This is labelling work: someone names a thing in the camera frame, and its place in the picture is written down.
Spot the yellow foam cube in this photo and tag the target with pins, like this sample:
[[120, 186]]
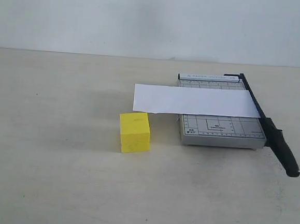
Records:
[[134, 132]]

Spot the white paper sheet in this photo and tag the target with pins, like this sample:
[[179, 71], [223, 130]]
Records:
[[194, 101]]

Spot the grey paper cutter base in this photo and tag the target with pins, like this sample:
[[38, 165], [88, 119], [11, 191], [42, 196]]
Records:
[[218, 131]]

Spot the black cutter blade arm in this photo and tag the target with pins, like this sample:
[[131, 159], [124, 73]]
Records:
[[274, 136]]

